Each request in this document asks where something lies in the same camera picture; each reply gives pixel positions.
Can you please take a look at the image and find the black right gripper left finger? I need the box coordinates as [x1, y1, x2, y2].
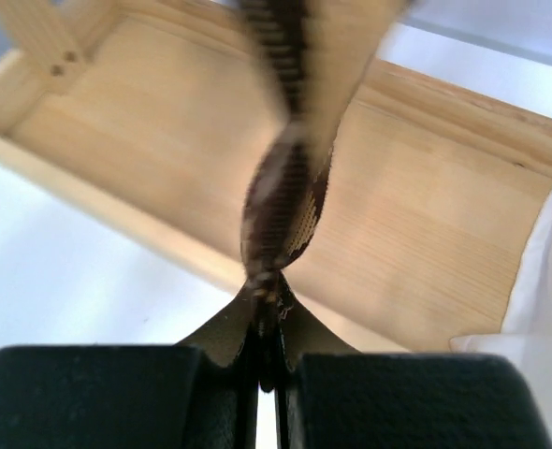
[0, 275, 261, 449]

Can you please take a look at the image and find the white hanging garment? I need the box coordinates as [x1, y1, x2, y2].
[448, 180, 552, 356]

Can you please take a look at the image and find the wooden clothes rack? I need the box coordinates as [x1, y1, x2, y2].
[0, 1, 552, 352]

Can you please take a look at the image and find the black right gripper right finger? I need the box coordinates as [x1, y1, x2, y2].
[276, 328, 552, 448]

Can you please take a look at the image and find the tan brown argyle sock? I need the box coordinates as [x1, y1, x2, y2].
[239, 1, 412, 392]

